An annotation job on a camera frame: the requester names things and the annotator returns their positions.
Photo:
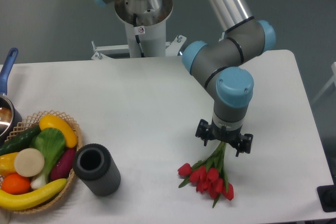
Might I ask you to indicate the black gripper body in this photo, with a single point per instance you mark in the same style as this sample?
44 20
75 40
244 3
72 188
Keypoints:
223 135

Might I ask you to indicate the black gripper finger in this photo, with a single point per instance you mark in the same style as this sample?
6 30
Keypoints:
203 131
243 143

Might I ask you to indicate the red tulip bouquet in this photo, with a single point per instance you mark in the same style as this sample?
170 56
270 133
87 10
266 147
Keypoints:
208 176

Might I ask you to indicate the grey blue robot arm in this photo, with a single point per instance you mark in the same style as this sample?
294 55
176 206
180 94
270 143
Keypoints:
216 68

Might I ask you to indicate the black device at edge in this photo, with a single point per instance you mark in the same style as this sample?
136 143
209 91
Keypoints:
327 197

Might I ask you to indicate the dark grey ribbed vase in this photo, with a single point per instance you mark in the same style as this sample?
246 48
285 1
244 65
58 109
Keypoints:
94 165

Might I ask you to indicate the purple sweet potato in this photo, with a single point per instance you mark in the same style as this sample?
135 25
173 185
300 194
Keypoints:
64 165

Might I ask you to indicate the green bok choy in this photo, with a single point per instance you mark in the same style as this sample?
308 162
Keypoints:
51 143

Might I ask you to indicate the woven wicker basket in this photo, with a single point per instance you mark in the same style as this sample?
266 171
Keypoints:
33 120

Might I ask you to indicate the beige round disc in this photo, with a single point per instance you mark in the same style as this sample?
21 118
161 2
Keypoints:
29 162

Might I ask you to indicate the green cucumber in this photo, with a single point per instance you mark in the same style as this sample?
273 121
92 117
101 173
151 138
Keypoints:
20 141

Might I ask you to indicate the orange fruit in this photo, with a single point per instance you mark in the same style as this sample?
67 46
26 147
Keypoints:
16 184

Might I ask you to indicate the yellow bell pepper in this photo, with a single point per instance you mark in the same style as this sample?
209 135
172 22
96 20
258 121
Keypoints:
7 164

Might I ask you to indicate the long yellow banana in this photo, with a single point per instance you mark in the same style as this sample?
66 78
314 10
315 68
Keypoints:
33 198

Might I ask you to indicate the white frame at right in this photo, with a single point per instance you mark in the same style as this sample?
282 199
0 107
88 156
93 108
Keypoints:
327 89

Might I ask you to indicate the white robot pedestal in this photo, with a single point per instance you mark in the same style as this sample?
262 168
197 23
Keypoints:
145 27

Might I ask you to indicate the blue handled saucepan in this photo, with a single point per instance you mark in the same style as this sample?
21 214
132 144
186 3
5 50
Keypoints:
9 115

